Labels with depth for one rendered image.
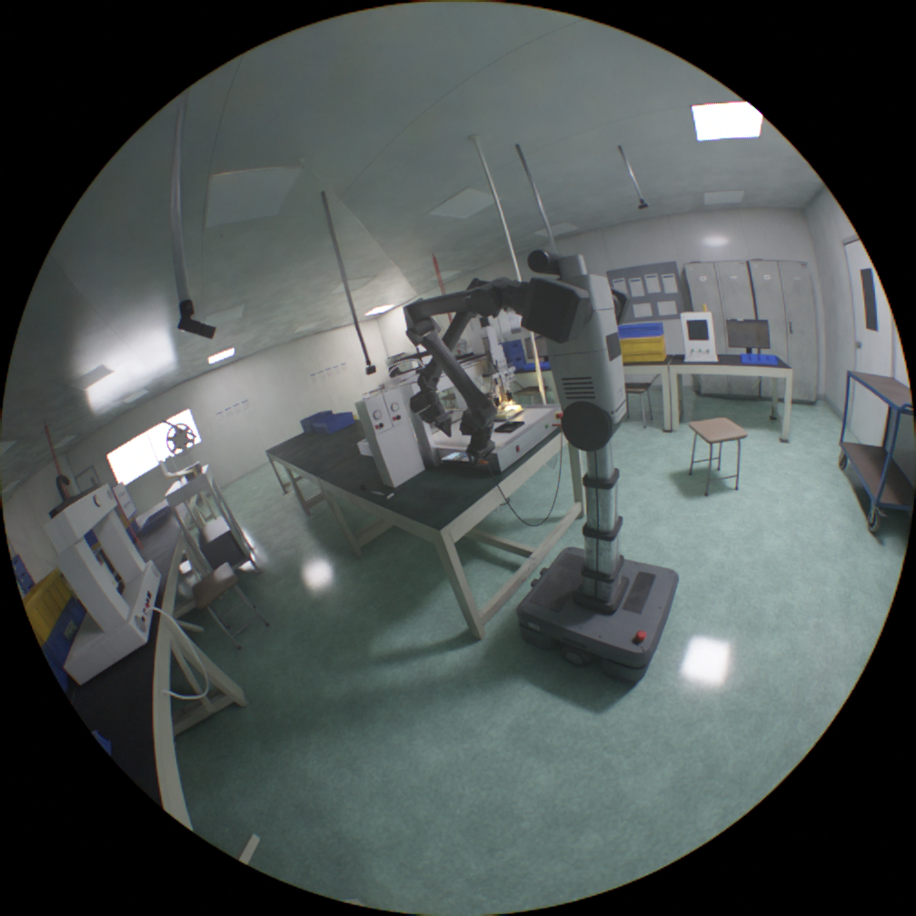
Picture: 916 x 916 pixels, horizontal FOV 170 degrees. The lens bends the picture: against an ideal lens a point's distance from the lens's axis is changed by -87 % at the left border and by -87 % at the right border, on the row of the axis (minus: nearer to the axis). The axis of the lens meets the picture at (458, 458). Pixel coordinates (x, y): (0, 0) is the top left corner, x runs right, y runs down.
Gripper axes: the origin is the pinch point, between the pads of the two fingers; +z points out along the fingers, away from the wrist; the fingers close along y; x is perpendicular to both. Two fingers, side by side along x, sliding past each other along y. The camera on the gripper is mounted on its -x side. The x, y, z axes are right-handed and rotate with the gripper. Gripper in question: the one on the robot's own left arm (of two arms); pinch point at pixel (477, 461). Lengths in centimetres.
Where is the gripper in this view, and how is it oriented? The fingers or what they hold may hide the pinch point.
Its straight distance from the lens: 126.6
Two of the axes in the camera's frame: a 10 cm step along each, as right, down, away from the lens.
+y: -6.7, 4.3, -6.1
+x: 7.3, 5.2, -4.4
